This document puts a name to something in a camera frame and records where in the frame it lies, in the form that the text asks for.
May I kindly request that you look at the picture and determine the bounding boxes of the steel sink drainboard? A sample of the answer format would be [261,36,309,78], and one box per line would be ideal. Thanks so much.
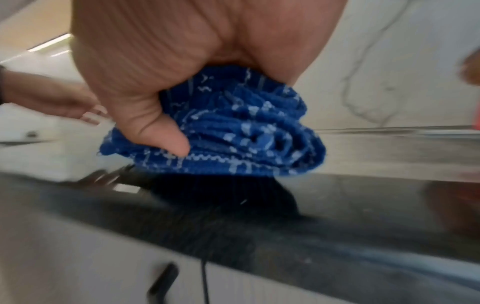
[300,124,480,184]

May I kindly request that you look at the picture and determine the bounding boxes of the person's right hand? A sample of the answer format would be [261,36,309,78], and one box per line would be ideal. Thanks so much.
[69,0,350,158]

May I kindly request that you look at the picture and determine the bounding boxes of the led light strip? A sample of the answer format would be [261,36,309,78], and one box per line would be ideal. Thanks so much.
[26,33,74,55]

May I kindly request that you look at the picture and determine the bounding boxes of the blue striped cloth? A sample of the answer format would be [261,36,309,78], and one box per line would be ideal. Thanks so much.
[98,64,329,178]

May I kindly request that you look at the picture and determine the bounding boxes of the black cabinet handle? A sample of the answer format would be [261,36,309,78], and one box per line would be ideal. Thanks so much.
[146,262,181,304]

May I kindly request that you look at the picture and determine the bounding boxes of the person's left hand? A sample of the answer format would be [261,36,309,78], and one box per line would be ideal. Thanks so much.
[0,68,112,127]

